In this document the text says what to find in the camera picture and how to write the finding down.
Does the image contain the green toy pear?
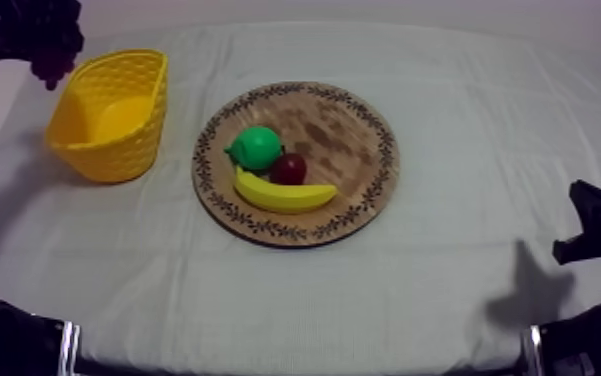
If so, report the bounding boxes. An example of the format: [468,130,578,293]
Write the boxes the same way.
[223,125,285,172]

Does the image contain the small red fruit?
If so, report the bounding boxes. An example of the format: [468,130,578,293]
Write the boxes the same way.
[269,152,309,187]

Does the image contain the yellow plastic basket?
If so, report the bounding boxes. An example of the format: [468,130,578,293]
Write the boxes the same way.
[44,48,170,185]

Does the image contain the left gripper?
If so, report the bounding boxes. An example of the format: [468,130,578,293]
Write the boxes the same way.
[0,0,85,63]

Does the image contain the round wooden board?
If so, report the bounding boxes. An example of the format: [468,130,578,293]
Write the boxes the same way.
[191,81,401,249]

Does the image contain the purple toy grapes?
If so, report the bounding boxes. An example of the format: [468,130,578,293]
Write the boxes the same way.
[29,48,78,92]

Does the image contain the yellow toy banana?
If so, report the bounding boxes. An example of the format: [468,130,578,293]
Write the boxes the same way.
[233,165,340,215]

